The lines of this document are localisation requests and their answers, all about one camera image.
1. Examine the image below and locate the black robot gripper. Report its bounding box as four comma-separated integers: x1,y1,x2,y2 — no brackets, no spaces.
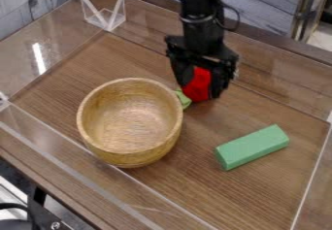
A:
165,18,239,99

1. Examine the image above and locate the red knitted strawberry fruit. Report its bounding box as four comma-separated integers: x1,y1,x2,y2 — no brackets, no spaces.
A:
176,67,212,109

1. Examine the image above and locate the round wooden bowl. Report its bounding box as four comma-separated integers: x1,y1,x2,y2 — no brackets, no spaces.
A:
77,78,184,168

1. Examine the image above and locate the green rectangular block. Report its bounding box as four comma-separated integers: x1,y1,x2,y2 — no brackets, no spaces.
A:
216,124,291,171

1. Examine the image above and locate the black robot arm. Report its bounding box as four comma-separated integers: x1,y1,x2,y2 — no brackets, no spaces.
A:
165,0,239,102

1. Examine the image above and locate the metal table leg background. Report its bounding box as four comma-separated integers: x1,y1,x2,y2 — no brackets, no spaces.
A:
291,0,327,43

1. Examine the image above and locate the clear acrylic corner bracket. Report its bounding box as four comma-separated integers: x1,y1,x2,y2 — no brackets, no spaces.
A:
81,0,126,32

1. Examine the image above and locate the black cable lower left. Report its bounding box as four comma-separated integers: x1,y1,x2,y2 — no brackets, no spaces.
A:
0,203,32,230

